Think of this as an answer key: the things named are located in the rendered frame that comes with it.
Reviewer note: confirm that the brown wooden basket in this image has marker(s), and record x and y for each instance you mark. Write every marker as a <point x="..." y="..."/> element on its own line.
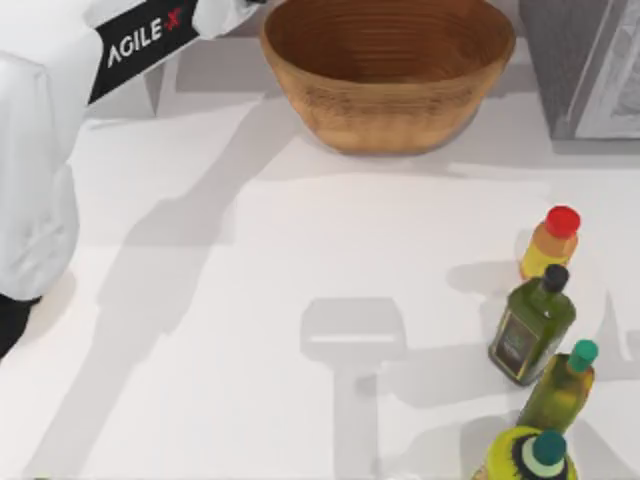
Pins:
<point x="387" y="85"/>

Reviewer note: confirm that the yellow bottle with red cap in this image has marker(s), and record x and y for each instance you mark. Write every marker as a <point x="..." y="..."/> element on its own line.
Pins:
<point x="550" y="245"/>

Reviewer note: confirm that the dark green square bottle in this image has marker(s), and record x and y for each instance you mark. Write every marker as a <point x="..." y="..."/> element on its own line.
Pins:
<point x="532" y="330"/>

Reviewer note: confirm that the olive bottle with teal cap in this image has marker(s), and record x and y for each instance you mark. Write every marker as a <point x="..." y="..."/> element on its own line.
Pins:
<point x="562" y="395"/>

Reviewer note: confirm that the yellow-green bottle with teal cap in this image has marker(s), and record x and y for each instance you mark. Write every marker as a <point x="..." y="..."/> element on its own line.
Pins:
<point x="527" y="457"/>

